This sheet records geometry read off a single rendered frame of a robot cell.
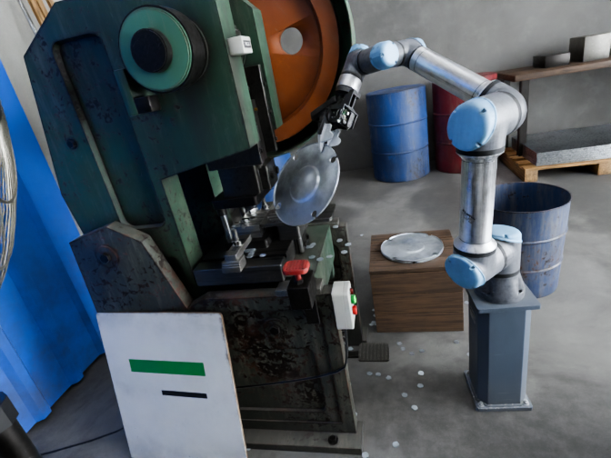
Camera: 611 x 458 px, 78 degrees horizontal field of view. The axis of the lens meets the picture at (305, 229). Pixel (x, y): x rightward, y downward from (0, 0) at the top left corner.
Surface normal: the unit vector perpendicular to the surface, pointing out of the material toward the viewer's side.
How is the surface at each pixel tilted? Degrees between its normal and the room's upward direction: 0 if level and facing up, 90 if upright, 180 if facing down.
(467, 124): 83
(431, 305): 90
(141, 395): 78
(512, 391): 90
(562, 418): 0
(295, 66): 90
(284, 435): 0
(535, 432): 0
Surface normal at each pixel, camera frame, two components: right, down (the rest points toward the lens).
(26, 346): 0.97, -0.09
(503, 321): -0.11, 0.41
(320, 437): -0.18, -0.90
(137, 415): -0.27, 0.22
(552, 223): 0.26, 0.37
